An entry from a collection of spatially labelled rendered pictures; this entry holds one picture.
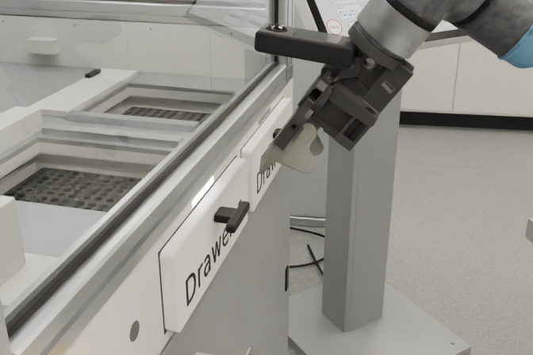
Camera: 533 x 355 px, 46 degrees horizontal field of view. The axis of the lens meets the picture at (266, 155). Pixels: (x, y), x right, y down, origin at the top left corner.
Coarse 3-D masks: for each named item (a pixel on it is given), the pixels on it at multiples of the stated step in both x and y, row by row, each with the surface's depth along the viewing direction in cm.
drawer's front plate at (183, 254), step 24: (240, 168) 92; (216, 192) 84; (240, 192) 93; (192, 216) 77; (192, 240) 75; (216, 240) 84; (168, 264) 70; (192, 264) 75; (216, 264) 85; (168, 288) 71; (192, 288) 76; (168, 312) 72
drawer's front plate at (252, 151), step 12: (276, 108) 117; (288, 108) 120; (276, 120) 112; (264, 132) 105; (252, 144) 100; (264, 144) 105; (252, 156) 98; (252, 168) 99; (276, 168) 115; (252, 180) 99; (264, 180) 107; (252, 192) 100; (264, 192) 108; (252, 204) 101
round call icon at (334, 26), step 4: (324, 20) 144; (328, 20) 144; (332, 20) 145; (336, 20) 145; (328, 24) 144; (332, 24) 144; (336, 24) 145; (340, 24) 145; (328, 28) 143; (332, 28) 144; (336, 28) 144; (340, 28) 145; (328, 32) 143; (332, 32) 143; (336, 32) 144; (340, 32) 144; (344, 32) 145
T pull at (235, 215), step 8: (224, 208) 83; (232, 208) 83; (240, 208) 83; (248, 208) 85; (216, 216) 81; (224, 216) 81; (232, 216) 81; (240, 216) 81; (232, 224) 79; (232, 232) 79
